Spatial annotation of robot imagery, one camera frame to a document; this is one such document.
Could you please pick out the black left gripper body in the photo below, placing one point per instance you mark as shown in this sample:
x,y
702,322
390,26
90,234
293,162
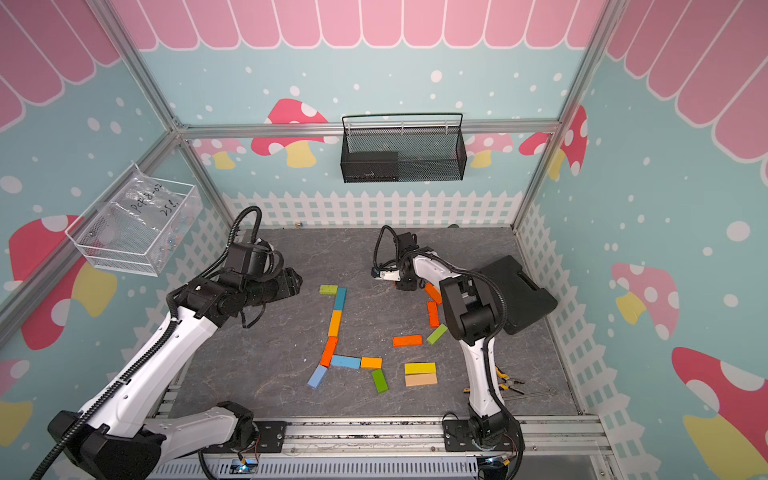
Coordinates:
x,y
269,288

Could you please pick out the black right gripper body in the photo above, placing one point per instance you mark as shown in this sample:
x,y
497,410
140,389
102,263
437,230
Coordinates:
x,y
405,284

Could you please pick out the lime green small block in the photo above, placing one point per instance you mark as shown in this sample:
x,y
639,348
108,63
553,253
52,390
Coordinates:
x,y
328,290

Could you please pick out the teal long block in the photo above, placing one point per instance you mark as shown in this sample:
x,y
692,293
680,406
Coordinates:
x,y
340,299

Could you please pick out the yellow-orange long block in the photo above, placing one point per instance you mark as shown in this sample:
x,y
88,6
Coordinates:
x,y
335,323

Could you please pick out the orange long block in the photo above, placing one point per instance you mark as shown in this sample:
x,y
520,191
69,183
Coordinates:
x,y
329,351

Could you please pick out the light blue block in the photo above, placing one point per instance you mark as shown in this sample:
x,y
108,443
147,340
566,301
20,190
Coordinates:
x,y
317,376

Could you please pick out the blue long block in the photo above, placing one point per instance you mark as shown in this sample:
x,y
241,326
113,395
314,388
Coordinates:
x,y
346,362

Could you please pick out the small orange-yellow block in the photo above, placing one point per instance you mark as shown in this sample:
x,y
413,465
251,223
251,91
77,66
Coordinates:
x,y
371,363

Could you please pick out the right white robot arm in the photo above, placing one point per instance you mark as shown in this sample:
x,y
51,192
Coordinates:
x,y
474,311

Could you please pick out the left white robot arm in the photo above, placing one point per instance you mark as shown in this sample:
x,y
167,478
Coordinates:
x,y
112,436

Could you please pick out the yellow-green flat block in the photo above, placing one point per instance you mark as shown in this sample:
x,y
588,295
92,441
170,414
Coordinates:
x,y
436,334

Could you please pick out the black box in basket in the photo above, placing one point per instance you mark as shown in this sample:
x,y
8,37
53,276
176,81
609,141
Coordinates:
x,y
370,166

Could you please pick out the yellow-green wide block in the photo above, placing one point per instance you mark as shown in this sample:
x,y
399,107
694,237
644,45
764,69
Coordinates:
x,y
420,368

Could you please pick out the black plastic tool case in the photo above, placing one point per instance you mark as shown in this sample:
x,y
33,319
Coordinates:
x,y
527,303

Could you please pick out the tan flat block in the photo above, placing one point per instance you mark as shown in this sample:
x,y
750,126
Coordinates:
x,y
425,379

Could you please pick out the yellow black pliers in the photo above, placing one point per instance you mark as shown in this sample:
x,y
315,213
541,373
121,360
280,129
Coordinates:
x,y
508,383

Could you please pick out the green circuit board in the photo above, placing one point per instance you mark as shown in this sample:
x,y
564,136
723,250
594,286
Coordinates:
x,y
244,467

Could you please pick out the black wire mesh basket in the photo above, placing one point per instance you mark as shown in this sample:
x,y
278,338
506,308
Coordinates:
x,y
430,146

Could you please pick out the clear plastic wall bin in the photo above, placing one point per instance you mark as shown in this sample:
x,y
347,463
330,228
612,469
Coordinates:
x,y
136,227

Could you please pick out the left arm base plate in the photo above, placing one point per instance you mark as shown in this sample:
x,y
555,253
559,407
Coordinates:
x,y
269,436

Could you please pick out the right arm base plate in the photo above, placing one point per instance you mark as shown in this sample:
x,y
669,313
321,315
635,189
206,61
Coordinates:
x,y
463,435

